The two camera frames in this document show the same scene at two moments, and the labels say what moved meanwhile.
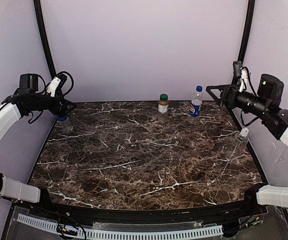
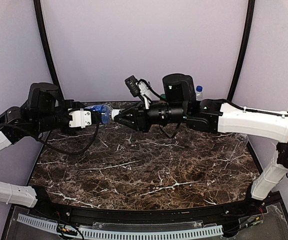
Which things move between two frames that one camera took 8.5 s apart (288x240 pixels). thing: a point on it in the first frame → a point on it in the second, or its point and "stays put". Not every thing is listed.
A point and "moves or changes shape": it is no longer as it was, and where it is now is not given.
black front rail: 220,213 stays put
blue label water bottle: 63,124 moves or changes shape
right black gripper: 224,92 → 142,117
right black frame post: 246,36 stays put
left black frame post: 37,9 stays put
